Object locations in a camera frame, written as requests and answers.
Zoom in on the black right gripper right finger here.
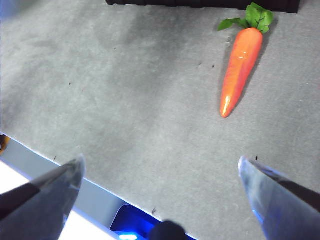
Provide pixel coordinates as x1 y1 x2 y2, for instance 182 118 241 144
238 156 320 240

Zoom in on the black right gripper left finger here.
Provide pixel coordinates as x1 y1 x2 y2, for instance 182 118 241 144
0 153 86 240

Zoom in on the orange carrot with green leaves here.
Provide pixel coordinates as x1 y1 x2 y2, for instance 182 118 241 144
216 2 275 119

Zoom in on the black plate rack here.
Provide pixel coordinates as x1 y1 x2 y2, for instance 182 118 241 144
104 0 300 14

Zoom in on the blue glowing device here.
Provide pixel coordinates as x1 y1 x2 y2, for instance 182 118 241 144
109 204 198 240

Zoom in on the black rounded object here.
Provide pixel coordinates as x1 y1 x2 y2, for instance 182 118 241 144
148 219 188 240

